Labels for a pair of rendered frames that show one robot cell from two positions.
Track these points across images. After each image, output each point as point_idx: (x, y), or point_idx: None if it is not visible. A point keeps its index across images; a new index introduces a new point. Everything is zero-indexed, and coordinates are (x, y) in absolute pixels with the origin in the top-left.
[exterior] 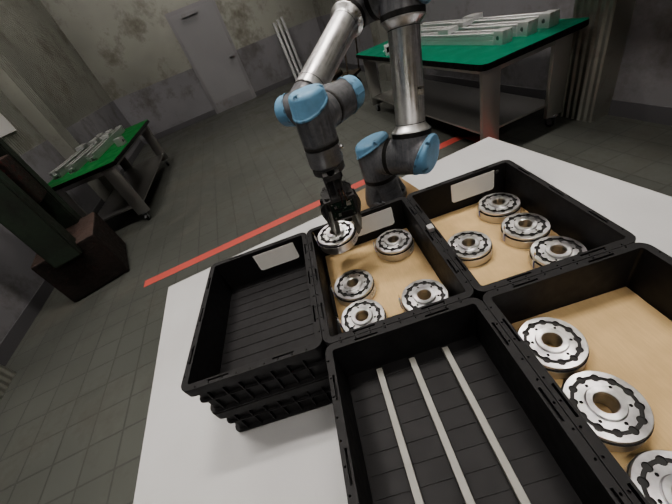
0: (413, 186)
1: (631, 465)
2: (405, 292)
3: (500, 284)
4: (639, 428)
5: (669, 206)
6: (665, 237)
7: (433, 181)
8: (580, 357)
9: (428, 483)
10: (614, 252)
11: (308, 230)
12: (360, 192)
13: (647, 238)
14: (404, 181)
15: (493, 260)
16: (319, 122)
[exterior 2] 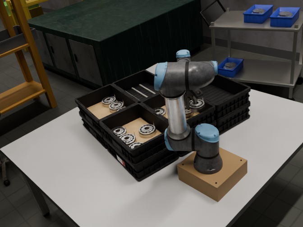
0: (192, 173)
1: (114, 100)
2: (164, 111)
3: (133, 105)
4: (112, 104)
5: (66, 202)
6: (76, 183)
7: (193, 218)
8: (118, 110)
9: (148, 93)
10: (105, 116)
11: (269, 161)
12: (233, 168)
13: (82, 182)
14: (202, 178)
15: (138, 132)
16: (178, 59)
